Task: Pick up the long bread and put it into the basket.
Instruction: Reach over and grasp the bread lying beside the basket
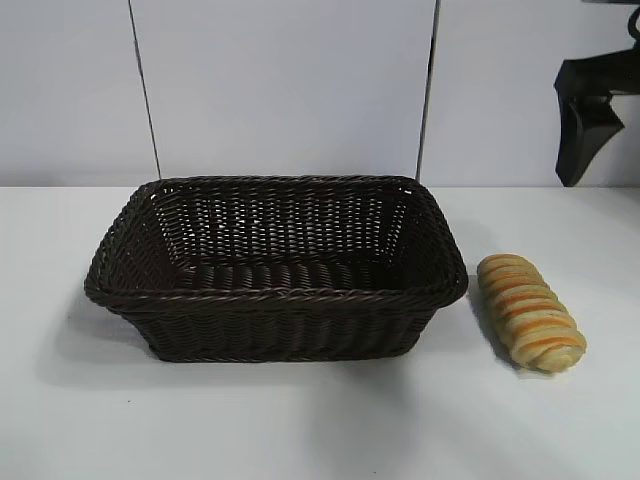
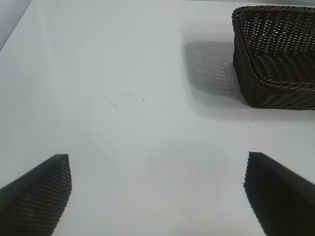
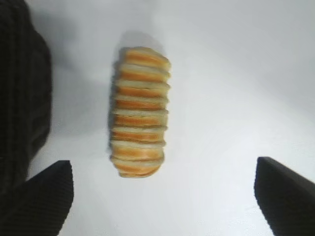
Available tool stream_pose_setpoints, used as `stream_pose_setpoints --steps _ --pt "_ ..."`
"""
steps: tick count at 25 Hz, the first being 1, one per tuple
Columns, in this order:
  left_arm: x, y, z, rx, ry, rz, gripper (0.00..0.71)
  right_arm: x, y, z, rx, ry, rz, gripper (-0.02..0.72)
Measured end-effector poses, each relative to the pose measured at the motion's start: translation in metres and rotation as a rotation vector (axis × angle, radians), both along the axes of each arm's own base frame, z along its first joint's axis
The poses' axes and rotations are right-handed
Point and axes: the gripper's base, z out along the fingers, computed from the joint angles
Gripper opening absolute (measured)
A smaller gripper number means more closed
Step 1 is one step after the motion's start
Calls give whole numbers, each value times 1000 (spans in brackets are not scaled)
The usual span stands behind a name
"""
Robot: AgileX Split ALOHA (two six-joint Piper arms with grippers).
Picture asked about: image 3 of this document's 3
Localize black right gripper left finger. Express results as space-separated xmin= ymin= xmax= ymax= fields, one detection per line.
xmin=0 ymin=159 xmax=75 ymax=236

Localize dark brown woven basket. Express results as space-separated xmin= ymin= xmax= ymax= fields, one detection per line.
xmin=0 ymin=0 xmax=53 ymax=200

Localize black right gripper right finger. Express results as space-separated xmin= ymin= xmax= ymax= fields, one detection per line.
xmin=253 ymin=156 xmax=315 ymax=236

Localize long striped bread loaf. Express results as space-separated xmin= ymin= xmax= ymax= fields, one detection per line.
xmin=107 ymin=46 xmax=172 ymax=178

